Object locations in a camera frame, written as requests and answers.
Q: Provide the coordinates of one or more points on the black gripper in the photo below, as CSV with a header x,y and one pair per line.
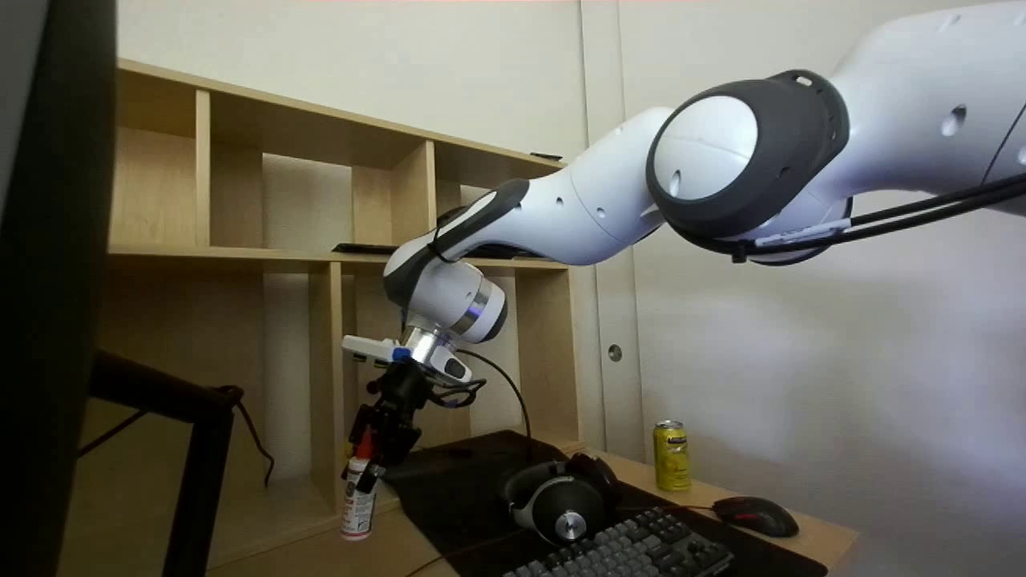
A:
x,y
393,414

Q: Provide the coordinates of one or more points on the white bottle red cap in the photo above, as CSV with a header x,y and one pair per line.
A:
x,y
361,488

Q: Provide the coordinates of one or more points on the yellow soda can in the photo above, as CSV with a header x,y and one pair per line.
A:
x,y
671,456

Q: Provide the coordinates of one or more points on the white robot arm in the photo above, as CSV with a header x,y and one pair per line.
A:
x,y
920,124

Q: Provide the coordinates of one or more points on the black desk mat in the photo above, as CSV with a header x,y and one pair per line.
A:
x,y
454,499

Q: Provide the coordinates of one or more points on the black flat item on shelf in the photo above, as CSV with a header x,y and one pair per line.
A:
x,y
363,249

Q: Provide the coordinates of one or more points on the black silver headphones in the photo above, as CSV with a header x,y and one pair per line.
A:
x,y
561,502

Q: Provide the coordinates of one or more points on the wooden shelf unit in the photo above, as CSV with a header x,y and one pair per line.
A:
x,y
221,270

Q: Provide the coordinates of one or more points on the black monitor stand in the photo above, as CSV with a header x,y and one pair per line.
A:
x,y
147,472

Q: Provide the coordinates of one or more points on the grey mechanical keyboard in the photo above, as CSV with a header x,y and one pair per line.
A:
x,y
652,543

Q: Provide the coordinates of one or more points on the black red computer mouse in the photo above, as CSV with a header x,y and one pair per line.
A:
x,y
757,515

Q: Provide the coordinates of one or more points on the black monitor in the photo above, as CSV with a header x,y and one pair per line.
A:
x,y
55,186

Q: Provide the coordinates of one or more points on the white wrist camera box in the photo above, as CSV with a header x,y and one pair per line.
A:
x,y
423,348

